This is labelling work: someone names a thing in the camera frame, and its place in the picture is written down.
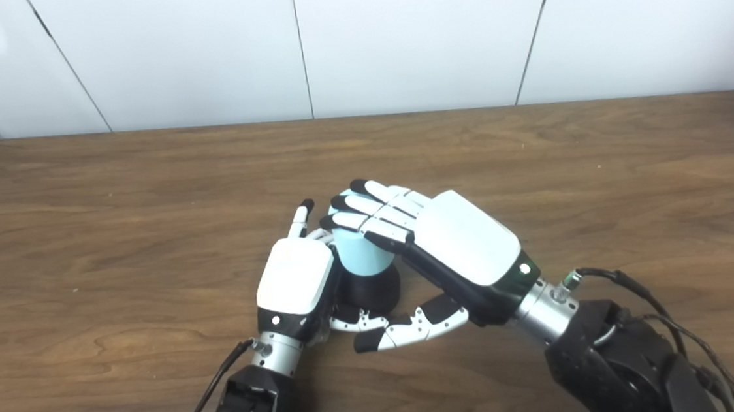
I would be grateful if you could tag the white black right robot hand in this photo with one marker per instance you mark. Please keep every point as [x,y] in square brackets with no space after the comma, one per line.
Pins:
[462,244]

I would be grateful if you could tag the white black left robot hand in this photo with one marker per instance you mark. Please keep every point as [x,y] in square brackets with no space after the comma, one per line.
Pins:
[294,277]

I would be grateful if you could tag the light blue cylinder cup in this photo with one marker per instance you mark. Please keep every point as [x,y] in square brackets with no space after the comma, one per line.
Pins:
[361,255]

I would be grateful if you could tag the black funnel-shaped nozzle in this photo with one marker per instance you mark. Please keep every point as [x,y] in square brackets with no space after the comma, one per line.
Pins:
[370,291]

